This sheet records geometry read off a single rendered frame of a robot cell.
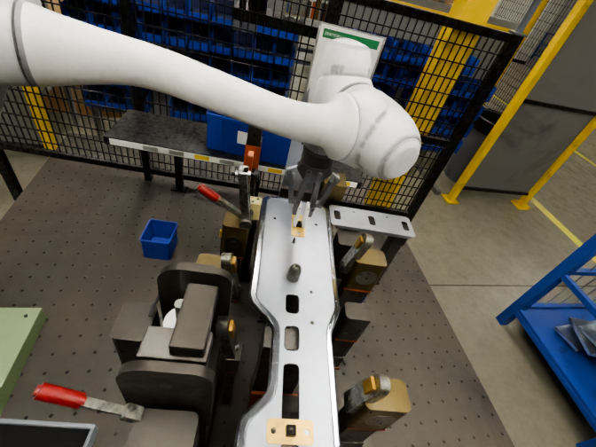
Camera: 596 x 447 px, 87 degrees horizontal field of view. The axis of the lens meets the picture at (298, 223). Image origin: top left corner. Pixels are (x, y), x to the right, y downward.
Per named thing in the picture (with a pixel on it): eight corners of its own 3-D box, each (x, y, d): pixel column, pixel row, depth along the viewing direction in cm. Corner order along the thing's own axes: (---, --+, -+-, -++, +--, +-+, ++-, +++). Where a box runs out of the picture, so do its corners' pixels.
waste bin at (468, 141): (490, 192, 353) (536, 133, 305) (452, 189, 340) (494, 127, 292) (466, 167, 388) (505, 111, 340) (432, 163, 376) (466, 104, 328)
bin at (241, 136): (289, 168, 112) (296, 134, 104) (205, 147, 110) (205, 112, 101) (294, 145, 124) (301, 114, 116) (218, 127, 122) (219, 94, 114)
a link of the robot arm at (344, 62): (295, 109, 67) (318, 142, 58) (312, 27, 56) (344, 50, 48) (340, 112, 71) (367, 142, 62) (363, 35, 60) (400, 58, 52)
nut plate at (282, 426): (312, 420, 57) (314, 419, 56) (313, 445, 54) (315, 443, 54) (267, 418, 56) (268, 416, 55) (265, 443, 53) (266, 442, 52)
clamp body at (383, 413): (362, 458, 81) (427, 416, 58) (317, 456, 79) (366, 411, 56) (358, 428, 86) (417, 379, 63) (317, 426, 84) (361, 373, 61)
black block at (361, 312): (347, 372, 96) (384, 323, 77) (316, 369, 95) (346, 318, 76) (345, 355, 100) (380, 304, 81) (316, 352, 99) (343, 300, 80)
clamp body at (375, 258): (356, 333, 107) (398, 270, 84) (322, 329, 105) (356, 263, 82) (353, 316, 112) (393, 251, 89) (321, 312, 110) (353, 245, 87)
